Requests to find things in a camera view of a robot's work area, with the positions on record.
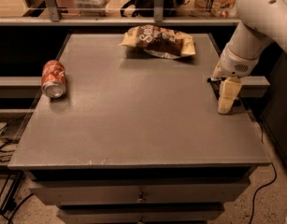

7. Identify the lower grey drawer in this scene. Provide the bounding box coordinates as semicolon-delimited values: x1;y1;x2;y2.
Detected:
57;204;224;224

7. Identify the grey drawer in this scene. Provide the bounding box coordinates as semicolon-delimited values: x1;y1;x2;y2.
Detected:
57;204;224;224
29;178;250;205

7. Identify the printed snack bag background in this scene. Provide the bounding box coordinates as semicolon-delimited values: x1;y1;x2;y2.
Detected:
191;0;237;18

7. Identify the upper grey drawer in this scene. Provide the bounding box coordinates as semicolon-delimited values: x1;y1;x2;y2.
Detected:
29;178;250;205

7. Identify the grey metal railing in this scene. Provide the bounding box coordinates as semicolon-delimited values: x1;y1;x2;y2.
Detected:
0;0;239;27

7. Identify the black cable right floor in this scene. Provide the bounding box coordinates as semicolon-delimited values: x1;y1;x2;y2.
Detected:
248;121;278;224

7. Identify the brown chip bag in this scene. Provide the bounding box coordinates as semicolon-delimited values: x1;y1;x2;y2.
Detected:
121;24;195;59

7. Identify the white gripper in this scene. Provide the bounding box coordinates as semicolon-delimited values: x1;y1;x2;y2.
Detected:
210;45;259;114

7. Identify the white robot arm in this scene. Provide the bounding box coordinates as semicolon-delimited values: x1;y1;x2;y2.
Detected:
210;0;287;114

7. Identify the black cables left floor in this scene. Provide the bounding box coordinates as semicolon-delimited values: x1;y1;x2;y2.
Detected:
0;115;35;224

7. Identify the red coke can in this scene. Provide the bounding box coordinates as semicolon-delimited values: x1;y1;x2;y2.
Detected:
41;60;66;98

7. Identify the black rxbar chocolate bar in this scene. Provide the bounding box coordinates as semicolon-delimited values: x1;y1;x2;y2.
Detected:
207;77;241;106

